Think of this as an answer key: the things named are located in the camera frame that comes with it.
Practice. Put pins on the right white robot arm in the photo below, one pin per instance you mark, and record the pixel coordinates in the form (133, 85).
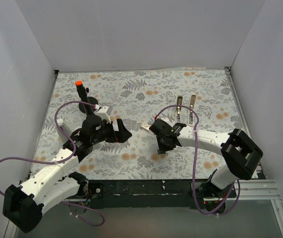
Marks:
(239, 151)

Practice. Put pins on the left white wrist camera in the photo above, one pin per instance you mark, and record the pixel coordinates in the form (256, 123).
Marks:
(104, 113)

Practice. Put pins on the clear conical flask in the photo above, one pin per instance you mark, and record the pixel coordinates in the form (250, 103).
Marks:
(62, 128)

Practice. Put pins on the floral table mat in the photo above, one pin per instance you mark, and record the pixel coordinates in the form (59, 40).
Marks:
(136, 97)

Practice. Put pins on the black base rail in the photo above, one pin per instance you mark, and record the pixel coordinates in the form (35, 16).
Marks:
(140, 193)

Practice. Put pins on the green stapler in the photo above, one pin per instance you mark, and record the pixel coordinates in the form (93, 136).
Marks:
(178, 108)

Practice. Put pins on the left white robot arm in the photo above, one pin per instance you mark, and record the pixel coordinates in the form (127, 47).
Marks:
(24, 205)

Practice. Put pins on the black stand orange cap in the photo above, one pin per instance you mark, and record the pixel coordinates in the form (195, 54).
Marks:
(83, 94)

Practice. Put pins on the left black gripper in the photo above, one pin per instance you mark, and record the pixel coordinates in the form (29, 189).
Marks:
(115, 132)

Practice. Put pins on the small staple box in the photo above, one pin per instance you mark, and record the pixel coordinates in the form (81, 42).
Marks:
(145, 126)

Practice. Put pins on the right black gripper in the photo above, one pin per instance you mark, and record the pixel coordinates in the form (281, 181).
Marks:
(161, 140)

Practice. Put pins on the grey staple strips block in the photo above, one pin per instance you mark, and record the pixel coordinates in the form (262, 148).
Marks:
(162, 154)

